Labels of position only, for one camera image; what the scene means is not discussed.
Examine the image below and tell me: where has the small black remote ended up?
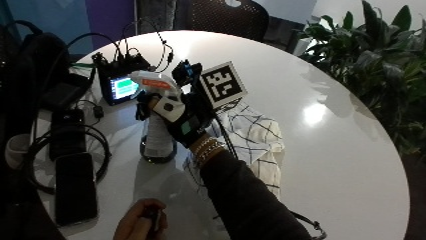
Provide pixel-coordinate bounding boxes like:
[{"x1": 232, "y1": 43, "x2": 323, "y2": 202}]
[{"x1": 142, "y1": 205, "x2": 162, "y2": 235}]

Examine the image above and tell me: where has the black smartphone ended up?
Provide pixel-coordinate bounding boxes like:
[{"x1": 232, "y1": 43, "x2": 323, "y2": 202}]
[{"x1": 53, "y1": 152, "x2": 99, "y2": 227}]

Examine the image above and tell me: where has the white cube of black markers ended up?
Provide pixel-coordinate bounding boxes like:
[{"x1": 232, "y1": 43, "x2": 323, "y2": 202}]
[{"x1": 196, "y1": 61, "x2": 248, "y2": 110}]

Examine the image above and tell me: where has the white spray bottle orange label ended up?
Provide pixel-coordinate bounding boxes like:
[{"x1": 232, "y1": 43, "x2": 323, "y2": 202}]
[{"x1": 128, "y1": 69, "x2": 183, "y2": 164}]

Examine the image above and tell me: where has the beaded bracelet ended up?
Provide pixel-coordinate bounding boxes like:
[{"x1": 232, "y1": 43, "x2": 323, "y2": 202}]
[{"x1": 190, "y1": 136, "x2": 226, "y2": 168}]

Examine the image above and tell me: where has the black device with lit screen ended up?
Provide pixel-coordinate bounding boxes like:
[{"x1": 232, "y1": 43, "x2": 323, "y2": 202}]
[{"x1": 90, "y1": 52, "x2": 152, "y2": 107}]

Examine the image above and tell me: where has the black looped cable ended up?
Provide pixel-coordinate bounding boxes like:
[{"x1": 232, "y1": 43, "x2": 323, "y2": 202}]
[{"x1": 22, "y1": 124, "x2": 113, "y2": 195}]

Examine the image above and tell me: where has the black glove cable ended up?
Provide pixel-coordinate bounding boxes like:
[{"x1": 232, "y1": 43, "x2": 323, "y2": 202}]
[{"x1": 210, "y1": 108, "x2": 239, "y2": 160}]

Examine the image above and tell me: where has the white cloth with black grid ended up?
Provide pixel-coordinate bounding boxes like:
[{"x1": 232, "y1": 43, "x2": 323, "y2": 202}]
[{"x1": 182, "y1": 99, "x2": 286, "y2": 198}]

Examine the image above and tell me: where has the white glove camera module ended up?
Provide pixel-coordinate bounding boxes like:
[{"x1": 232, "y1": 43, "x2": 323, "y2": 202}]
[{"x1": 151, "y1": 95, "x2": 186, "y2": 123}]

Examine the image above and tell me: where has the thin black cable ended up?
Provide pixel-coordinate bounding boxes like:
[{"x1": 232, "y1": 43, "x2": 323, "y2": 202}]
[{"x1": 118, "y1": 19, "x2": 175, "y2": 73}]

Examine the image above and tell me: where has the black power bank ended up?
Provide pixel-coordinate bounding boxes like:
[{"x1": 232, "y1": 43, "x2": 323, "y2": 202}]
[{"x1": 47, "y1": 108, "x2": 86, "y2": 162}]

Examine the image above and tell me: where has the black strap with buckle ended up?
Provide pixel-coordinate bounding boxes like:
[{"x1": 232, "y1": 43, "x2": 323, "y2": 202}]
[{"x1": 288, "y1": 211, "x2": 328, "y2": 240}]

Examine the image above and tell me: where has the black glove camera module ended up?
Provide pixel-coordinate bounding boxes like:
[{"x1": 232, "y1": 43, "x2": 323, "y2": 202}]
[{"x1": 170, "y1": 59, "x2": 203, "y2": 87}]

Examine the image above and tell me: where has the white cup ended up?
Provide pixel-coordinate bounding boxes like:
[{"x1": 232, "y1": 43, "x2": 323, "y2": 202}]
[{"x1": 3, "y1": 133, "x2": 33, "y2": 171}]

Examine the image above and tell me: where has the small black adapter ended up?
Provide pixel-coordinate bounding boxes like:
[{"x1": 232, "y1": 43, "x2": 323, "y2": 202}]
[{"x1": 90, "y1": 105, "x2": 105, "y2": 120}]

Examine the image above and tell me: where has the green leafy plant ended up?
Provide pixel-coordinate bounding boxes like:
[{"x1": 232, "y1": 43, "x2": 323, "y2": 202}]
[{"x1": 296, "y1": 0, "x2": 426, "y2": 158}]

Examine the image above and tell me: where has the black mesh chair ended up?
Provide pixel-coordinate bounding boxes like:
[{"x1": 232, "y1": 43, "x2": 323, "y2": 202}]
[{"x1": 174, "y1": 0, "x2": 270, "y2": 43}]

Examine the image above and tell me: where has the black backpack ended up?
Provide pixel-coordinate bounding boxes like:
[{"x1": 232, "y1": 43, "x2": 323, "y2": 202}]
[{"x1": 0, "y1": 20, "x2": 97, "y2": 113}]

